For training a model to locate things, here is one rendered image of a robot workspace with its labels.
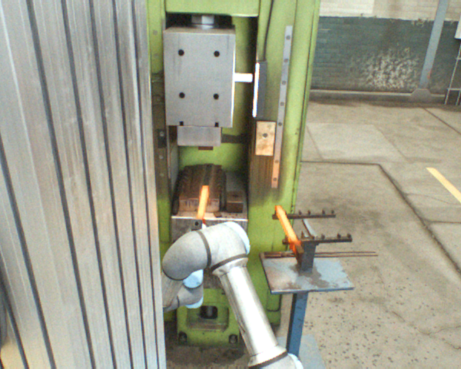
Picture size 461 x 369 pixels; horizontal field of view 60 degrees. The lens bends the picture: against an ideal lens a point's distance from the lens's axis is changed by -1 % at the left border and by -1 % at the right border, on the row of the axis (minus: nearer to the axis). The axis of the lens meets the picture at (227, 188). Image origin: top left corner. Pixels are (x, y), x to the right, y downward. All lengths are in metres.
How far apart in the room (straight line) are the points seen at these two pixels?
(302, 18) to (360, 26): 6.08
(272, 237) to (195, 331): 0.71
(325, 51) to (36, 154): 7.60
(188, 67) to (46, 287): 1.42
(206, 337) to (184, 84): 1.46
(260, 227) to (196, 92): 0.85
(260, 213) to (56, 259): 1.81
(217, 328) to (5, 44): 2.24
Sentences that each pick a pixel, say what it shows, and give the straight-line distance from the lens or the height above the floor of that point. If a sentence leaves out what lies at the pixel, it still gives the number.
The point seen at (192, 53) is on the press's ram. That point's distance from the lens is 1.79.
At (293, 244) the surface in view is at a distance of 1.75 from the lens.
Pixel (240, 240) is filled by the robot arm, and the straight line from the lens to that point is 1.22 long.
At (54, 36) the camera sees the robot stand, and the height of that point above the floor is 1.91.
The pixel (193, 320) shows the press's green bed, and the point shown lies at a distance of 2.51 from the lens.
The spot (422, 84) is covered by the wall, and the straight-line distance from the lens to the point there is 8.58.
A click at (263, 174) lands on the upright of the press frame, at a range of 2.10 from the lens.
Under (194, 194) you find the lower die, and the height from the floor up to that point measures 0.99.
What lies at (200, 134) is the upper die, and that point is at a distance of 1.88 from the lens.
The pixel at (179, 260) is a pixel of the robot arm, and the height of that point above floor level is 1.25.
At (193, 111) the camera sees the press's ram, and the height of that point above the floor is 1.44.
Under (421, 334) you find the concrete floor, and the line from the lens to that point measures 2.99.
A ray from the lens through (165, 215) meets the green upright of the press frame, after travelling 2.26.
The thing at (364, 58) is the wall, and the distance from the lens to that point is 8.10.
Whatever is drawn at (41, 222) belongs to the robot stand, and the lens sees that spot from 0.44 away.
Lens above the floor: 1.96
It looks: 27 degrees down
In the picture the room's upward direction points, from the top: 2 degrees clockwise
